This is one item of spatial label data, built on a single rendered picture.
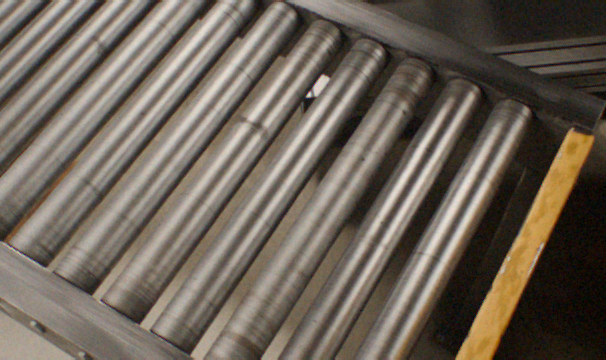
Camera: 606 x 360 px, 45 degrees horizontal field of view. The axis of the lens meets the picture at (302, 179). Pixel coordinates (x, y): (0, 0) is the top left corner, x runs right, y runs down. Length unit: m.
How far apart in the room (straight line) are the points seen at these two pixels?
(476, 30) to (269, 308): 1.15
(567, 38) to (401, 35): 0.91
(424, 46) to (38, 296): 0.54
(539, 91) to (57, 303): 0.60
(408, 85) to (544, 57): 0.86
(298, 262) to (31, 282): 0.28
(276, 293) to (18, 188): 0.32
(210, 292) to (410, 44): 0.40
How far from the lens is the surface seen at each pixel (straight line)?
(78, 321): 0.80
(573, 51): 1.77
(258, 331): 0.76
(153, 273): 0.80
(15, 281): 0.84
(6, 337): 1.73
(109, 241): 0.83
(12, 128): 0.95
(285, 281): 0.78
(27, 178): 0.90
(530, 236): 0.80
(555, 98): 0.93
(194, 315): 0.78
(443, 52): 0.95
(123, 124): 0.90
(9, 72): 1.01
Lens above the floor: 1.51
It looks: 59 degrees down
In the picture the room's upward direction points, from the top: 3 degrees counter-clockwise
